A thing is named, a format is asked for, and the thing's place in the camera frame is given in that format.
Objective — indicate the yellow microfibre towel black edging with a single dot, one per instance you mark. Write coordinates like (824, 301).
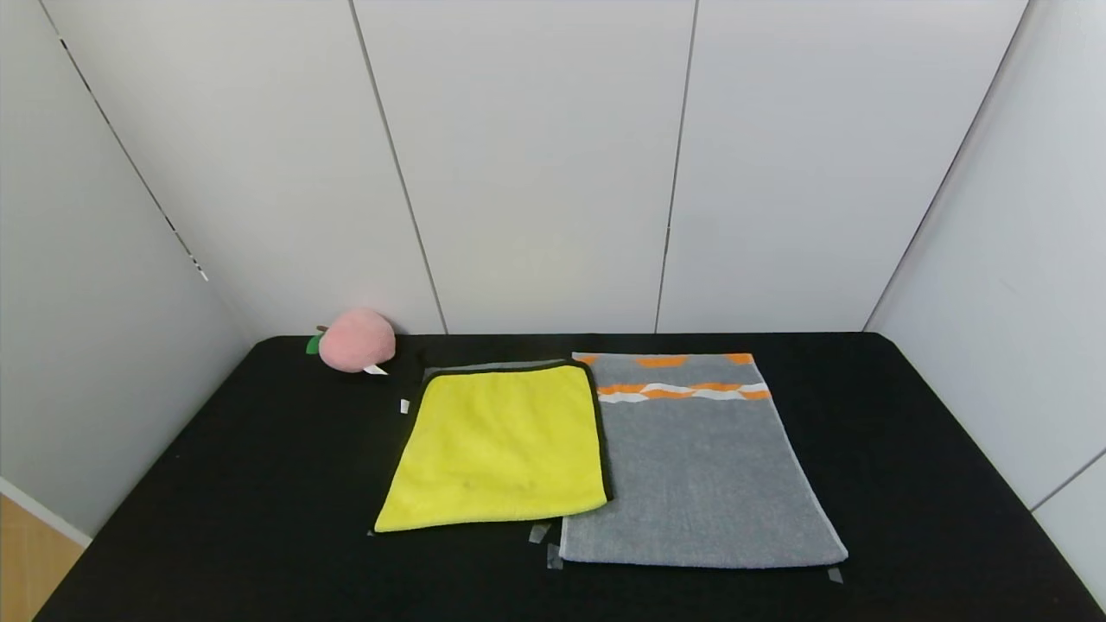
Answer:
(501, 441)

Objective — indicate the grey towel orange white pattern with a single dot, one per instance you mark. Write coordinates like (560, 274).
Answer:
(700, 484)

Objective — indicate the pink plush peach toy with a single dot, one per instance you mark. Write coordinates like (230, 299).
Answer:
(356, 341)

